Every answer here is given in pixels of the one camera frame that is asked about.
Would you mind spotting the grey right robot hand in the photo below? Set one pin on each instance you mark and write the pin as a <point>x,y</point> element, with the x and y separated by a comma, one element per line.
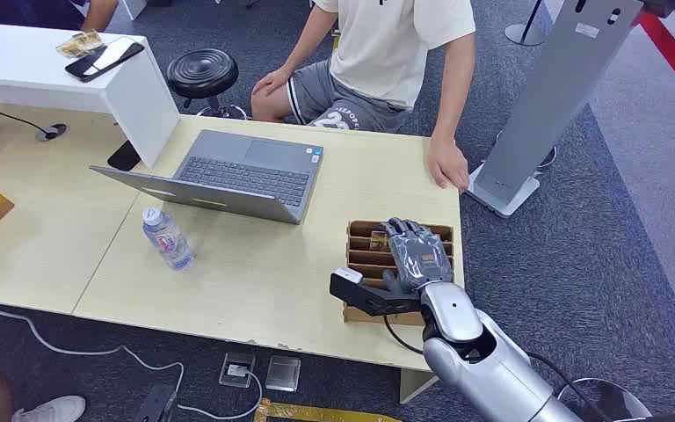
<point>419,256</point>

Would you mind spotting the card with gold print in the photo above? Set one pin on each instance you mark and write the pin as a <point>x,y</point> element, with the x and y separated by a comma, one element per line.
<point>379,240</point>

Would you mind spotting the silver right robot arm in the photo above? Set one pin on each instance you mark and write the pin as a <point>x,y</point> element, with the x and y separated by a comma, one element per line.
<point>477,355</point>

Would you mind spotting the round robot base part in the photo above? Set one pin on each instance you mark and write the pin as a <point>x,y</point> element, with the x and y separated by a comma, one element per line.
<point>605,400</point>

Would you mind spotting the wooden slotted card holder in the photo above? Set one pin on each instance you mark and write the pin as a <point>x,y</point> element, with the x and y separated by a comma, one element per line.
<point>366,262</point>

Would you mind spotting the person's left hand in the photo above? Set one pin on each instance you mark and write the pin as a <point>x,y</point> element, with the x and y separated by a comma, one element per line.
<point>447,164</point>

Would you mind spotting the person's hand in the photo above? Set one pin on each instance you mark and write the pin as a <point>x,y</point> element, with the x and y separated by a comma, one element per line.
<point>270,81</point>
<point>447,164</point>

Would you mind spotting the person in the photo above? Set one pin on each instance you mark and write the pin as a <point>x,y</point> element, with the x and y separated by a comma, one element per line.
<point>384,64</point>
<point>34,13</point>

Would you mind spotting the person's right hand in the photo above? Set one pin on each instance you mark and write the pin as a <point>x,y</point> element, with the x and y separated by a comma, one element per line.
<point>270,81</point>

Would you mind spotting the gold patterned card packet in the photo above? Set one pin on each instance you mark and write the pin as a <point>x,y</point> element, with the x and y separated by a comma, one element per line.
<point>80,44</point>

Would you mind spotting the silver floor socket cover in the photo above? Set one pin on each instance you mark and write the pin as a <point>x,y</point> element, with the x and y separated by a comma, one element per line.
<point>283,373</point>

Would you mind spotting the yellow floor tape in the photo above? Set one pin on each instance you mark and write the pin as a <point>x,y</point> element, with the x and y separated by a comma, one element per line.
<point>314,413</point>

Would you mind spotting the grey open laptop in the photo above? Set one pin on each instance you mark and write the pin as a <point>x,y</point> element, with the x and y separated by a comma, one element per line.
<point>238,177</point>

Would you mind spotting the silver kiosk stand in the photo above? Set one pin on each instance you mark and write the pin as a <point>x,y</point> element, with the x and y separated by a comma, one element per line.
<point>547,99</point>

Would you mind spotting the floor power socket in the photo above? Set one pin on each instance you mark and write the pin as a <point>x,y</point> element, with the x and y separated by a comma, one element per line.
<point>237,370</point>

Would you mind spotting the clear plastic water bottle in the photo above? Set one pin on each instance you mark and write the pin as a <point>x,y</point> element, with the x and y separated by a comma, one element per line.
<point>167,239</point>

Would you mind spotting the black round stool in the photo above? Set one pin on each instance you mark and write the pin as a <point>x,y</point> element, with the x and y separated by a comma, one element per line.
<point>202,74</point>

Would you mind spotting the black floor device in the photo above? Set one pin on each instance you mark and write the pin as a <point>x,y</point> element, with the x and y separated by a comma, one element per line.
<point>154,403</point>

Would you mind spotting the black phone under shelf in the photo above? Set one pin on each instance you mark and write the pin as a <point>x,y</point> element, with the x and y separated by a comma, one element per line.
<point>124,156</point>

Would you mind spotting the black smartphone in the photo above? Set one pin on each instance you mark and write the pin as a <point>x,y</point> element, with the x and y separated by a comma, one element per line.
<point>104,61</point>

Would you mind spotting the white shoe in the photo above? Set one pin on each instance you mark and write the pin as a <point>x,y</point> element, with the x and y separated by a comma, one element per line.
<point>52,410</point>

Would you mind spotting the white desk riser shelf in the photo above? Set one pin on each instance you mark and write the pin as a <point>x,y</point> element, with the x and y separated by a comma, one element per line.
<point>40,73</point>

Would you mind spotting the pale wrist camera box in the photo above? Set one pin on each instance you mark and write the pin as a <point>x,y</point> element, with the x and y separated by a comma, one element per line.
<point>348,275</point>

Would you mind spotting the barrier post base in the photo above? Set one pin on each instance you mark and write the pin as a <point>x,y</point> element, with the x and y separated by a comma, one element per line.
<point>525,32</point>

